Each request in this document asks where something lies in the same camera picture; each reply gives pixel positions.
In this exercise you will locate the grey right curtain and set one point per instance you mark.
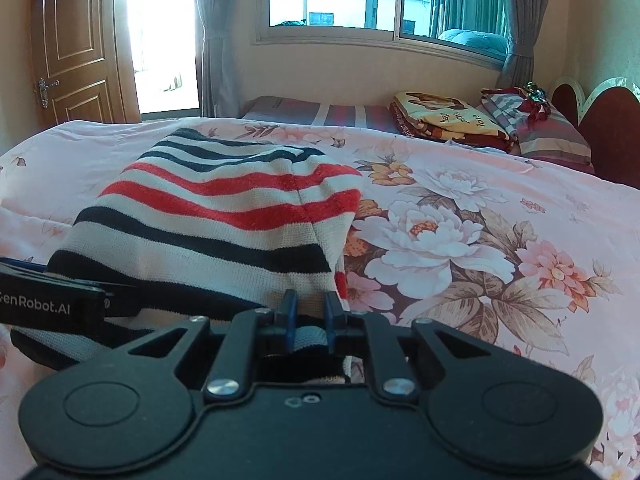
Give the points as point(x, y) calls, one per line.
point(524, 24)

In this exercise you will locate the window with frame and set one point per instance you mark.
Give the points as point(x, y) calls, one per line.
point(471, 28)

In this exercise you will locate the striped pillow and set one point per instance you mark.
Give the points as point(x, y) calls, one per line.
point(545, 135)

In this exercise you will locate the pink floral bed sheet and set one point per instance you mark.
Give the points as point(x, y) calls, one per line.
point(541, 259)

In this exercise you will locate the shiny ribbon bow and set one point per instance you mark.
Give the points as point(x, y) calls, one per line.
point(534, 96)

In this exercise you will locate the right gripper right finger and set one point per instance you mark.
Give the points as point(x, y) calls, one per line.
point(334, 318)

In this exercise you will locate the grey curtain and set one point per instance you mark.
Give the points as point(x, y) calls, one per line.
point(524, 24)
point(218, 93)

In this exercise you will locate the brown wooden door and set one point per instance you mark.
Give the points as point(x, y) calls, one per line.
point(82, 62)

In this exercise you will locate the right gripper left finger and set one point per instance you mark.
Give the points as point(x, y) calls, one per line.
point(286, 320)

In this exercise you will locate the yellow red folded blanket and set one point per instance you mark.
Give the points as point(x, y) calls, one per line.
point(439, 118)

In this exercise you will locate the striped knit sweater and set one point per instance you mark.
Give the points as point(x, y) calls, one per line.
point(203, 226)

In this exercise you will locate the grey left curtain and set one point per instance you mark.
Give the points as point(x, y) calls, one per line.
point(218, 93)

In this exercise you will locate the red heart-shaped headboard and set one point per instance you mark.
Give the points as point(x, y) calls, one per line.
point(608, 119)

